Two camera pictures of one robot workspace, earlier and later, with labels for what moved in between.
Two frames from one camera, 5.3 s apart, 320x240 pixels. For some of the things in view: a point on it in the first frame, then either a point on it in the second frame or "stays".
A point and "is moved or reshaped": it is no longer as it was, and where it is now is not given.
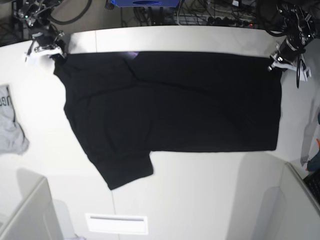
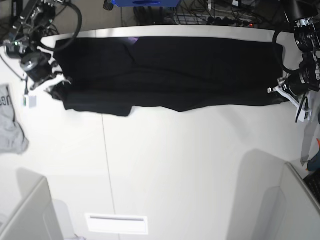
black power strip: [226, 21] stays
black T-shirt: [126, 105] is moved or reshaped
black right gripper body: [287, 51] → [295, 83]
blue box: [145, 3] stays
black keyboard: [313, 181] stays
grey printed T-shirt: [12, 140] stays
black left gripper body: [51, 39] → [38, 69]
